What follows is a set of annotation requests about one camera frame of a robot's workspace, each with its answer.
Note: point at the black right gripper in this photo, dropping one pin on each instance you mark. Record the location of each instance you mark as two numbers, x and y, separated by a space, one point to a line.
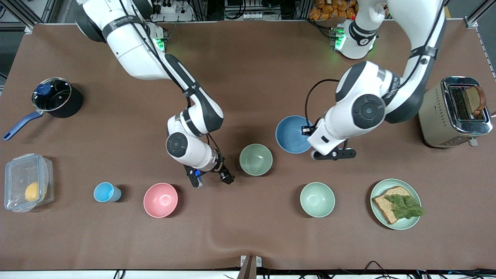
221 169

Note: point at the blue bowl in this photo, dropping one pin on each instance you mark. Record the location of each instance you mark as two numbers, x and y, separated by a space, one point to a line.
290 133

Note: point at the sage green bowl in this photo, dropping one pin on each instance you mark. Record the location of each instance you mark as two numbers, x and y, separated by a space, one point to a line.
255 159

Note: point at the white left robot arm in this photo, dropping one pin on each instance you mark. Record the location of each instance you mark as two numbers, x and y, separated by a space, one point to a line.
364 112

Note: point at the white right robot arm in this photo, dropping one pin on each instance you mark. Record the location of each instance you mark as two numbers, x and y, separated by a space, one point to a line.
135 50

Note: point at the pale mint green bowl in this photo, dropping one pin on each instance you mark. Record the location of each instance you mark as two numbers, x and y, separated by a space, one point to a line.
317 199

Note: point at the pink bowl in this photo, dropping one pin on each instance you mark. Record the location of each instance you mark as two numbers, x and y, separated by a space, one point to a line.
160 200

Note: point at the brown bread slice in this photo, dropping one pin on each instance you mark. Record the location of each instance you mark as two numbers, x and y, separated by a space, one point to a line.
385 211

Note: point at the brown table cover mat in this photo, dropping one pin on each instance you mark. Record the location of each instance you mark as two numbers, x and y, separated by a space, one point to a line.
116 128

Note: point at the bag of orange fruit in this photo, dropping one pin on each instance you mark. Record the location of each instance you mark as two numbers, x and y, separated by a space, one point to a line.
329 9

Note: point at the green lettuce leaf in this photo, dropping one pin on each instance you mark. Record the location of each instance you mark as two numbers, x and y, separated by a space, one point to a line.
405 207

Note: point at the light blue cup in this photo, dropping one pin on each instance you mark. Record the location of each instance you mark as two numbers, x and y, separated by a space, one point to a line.
104 192

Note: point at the white power strip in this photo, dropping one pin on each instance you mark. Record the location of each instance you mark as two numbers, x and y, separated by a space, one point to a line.
252 16
168 7

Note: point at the beige chrome toaster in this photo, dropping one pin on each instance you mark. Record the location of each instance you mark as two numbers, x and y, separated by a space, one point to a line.
436 120

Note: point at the mint green plate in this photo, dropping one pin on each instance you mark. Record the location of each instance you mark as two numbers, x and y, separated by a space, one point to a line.
403 224

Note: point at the toast slice in toaster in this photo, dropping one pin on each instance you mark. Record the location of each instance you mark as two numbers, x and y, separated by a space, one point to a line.
473 100

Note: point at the glass lid blue knob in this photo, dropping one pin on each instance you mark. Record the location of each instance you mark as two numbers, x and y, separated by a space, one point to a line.
54 97

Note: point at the yellow lemon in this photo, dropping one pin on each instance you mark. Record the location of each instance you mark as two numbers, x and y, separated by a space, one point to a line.
31 192

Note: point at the clear plastic food container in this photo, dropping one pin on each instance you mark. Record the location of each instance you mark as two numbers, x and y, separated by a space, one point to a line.
17 170

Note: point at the grey metal bracket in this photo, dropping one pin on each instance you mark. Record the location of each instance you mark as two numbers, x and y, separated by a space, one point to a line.
250 263

